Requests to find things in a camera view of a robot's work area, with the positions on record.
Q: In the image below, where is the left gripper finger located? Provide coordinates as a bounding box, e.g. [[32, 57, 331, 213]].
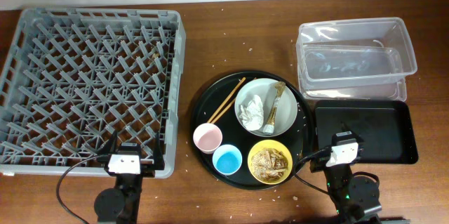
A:
[[97, 131, 118, 155], [153, 133, 165, 170]]

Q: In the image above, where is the pink cup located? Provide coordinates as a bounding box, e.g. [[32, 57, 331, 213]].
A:
[[193, 123, 222, 154]]

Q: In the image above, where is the blue cup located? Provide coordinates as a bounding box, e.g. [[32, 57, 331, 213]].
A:
[[212, 145, 243, 176]]

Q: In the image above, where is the grey round plate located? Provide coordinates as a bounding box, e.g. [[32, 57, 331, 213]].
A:
[[234, 78, 298, 137]]

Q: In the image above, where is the yellow bowl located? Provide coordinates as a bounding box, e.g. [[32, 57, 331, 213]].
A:
[[247, 140, 293, 185]]

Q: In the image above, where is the food scraps pile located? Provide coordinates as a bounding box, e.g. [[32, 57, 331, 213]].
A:
[[250, 148, 288, 183]]

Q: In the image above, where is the gold foil wrapper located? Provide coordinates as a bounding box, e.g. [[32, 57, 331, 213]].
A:
[[262, 81, 286, 135]]

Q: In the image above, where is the wooden chopstick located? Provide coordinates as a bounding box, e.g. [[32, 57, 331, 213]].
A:
[[210, 98, 236, 124], [207, 77, 246, 124]]

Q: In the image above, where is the white napkin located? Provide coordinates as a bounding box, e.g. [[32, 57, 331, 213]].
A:
[[239, 95, 264, 131]]

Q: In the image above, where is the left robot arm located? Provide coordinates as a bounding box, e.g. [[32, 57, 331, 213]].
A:
[[94, 131, 165, 223]]

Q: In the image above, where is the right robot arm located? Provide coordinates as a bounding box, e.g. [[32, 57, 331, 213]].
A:
[[310, 129, 382, 223]]

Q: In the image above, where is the grey plastic dishwasher rack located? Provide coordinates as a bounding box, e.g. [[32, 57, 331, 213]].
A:
[[1, 8, 186, 178]]

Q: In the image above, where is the black rectangular tray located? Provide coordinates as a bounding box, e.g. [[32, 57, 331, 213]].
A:
[[314, 100, 419, 164]]

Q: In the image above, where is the small clear plastic bin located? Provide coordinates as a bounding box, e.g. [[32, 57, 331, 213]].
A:
[[298, 45, 407, 101]]

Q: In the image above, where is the round black serving tray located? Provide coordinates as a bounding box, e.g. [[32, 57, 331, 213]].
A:
[[190, 70, 316, 190]]

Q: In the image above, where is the large clear plastic bin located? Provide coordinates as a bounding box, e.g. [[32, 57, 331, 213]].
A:
[[296, 17, 417, 79]]

